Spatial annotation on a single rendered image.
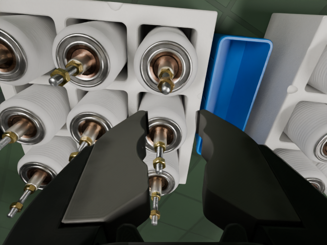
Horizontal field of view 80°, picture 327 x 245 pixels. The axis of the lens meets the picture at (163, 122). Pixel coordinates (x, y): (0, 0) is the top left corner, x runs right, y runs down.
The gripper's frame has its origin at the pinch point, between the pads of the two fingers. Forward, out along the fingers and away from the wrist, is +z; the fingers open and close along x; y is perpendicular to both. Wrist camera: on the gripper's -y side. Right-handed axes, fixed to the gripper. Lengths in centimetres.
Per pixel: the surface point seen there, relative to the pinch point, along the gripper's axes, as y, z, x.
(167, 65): 0.5, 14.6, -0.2
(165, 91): 1.7, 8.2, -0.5
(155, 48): -1.2, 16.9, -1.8
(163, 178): 23.6, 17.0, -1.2
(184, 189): 56, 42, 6
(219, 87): 13.7, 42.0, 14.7
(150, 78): 3.0, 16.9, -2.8
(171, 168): 21.6, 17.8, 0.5
